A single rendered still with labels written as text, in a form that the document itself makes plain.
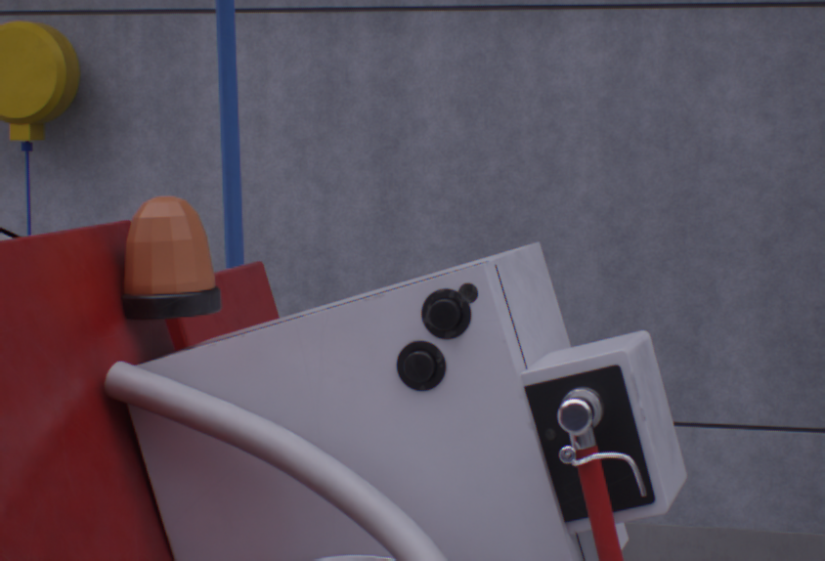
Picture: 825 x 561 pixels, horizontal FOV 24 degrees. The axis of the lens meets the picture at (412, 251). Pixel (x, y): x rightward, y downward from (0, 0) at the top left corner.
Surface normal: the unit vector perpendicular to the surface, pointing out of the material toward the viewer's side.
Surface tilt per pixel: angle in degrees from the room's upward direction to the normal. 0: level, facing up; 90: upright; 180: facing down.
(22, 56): 90
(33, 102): 90
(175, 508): 90
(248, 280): 73
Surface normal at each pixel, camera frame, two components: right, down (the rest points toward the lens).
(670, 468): 0.93, -0.25
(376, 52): -0.26, 0.08
